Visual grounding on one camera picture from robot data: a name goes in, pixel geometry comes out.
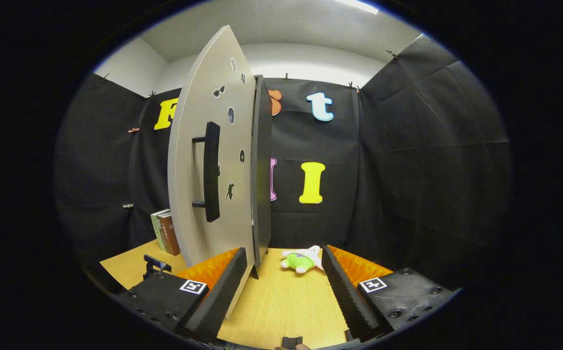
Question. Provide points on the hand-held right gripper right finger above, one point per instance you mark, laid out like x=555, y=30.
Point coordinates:
x=347, y=296

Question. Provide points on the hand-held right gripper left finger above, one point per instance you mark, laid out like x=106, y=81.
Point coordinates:
x=223, y=296

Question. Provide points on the beige cabinet door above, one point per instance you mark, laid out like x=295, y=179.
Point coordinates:
x=189, y=97

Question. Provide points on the olive book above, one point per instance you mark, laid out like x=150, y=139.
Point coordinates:
x=161, y=236

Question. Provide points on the brown book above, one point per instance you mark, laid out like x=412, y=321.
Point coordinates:
x=170, y=236

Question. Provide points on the green book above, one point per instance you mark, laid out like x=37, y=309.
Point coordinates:
x=155, y=228

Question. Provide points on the green white plush toy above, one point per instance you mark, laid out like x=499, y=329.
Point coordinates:
x=298, y=261

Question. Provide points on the black backdrop cloth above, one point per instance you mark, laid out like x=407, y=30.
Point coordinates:
x=432, y=170

